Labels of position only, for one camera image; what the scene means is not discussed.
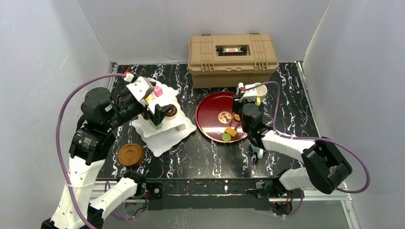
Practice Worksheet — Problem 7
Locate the orange round cookie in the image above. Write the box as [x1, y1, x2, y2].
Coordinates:
[234, 114, 241, 122]

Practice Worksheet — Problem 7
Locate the chocolate glazed donut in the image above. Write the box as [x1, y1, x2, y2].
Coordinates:
[165, 106, 178, 119]

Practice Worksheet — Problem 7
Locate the green swirl roll cake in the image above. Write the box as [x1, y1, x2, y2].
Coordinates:
[154, 123, 163, 130]

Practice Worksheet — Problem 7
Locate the yellow cake slice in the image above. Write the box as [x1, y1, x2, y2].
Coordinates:
[145, 94, 153, 104]

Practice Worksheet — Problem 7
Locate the pink cake with cherry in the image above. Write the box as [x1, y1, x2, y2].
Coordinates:
[153, 86, 163, 98]

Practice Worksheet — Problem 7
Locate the red round tray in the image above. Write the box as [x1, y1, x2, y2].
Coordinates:
[195, 91, 247, 144]

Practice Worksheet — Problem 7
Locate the white three-tier dessert stand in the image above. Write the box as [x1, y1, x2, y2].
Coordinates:
[130, 82, 197, 157]

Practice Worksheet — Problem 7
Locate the orange square cake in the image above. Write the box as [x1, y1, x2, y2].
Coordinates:
[224, 126, 238, 137]

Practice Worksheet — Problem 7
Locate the green round macaron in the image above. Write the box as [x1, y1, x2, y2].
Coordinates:
[222, 133, 232, 142]

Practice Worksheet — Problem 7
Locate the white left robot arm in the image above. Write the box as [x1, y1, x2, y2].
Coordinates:
[41, 87, 145, 229]

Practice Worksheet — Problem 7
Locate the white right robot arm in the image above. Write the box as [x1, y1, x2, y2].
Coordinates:
[232, 95, 352, 194]

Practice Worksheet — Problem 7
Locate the pale green ceramic mug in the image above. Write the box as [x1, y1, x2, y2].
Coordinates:
[255, 85, 267, 106]

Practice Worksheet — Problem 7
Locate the brown wooden coaster stack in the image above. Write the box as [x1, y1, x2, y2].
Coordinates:
[117, 143, 145, 167]

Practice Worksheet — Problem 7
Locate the tan plastic toolbox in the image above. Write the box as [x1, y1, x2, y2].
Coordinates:
[188, 33, 279, 89]

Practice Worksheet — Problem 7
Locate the white mug blue base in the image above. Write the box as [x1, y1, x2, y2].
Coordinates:
[250, 144, 265, 159]

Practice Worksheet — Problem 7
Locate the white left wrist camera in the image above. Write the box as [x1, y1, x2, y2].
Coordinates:
[124, 72, 157, 106]

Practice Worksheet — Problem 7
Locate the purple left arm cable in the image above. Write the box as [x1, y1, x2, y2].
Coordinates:
[56, 73, 137, 229]

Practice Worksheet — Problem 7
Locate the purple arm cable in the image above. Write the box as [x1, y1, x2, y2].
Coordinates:
[56, 73, 137, 229]
[244, 81, 371, 194]

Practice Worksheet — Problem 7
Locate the black base frame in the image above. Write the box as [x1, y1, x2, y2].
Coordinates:
[95, 177, 317, 212]

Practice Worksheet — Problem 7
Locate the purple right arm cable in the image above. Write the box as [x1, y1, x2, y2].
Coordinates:
[244, 81, 371, 194]

